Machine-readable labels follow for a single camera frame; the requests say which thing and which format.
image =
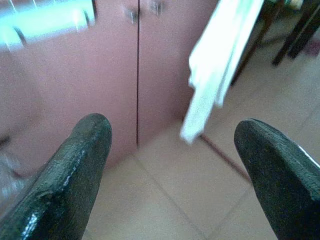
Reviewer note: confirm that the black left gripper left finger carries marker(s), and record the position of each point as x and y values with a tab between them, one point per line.
65	180

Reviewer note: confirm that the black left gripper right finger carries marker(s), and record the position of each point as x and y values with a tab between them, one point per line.
282	180

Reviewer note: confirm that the pink cabinet door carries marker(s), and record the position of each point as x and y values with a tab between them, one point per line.
75	80
162	75

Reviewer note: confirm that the black furniture leg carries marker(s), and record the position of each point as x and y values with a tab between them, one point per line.
292	37

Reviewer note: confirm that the white hanging cloth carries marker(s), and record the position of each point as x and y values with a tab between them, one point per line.
220	50

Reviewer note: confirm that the brown wooden furniture leg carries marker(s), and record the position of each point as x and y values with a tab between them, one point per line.
260	32

